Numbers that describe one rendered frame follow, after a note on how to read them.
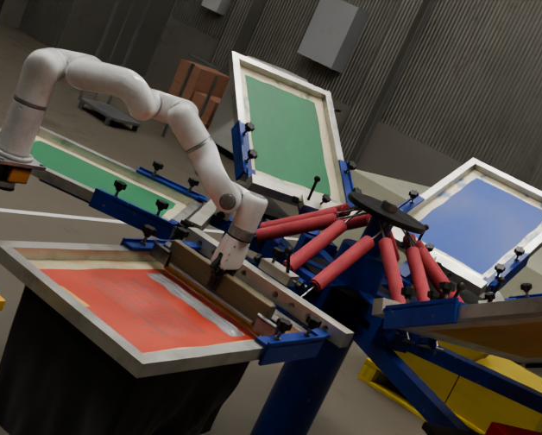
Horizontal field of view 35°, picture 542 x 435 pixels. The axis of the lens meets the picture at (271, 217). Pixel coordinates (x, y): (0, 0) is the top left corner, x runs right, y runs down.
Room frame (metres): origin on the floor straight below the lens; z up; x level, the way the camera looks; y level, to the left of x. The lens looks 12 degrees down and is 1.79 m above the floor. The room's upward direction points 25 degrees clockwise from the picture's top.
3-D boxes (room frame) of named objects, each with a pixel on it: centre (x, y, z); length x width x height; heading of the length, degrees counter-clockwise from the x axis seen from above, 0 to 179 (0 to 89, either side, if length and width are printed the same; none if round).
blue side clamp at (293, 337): (2.32, -0.19, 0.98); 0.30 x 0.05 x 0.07; 149
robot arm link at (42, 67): (2.37, 0.75, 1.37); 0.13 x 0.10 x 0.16; 6
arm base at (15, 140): (2.37, 0.76, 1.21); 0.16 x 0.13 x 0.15; 56
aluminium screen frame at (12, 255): (2.26, 0.17, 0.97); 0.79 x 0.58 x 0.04; 149
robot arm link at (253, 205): (2.44, 0.10, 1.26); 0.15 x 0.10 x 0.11; 96
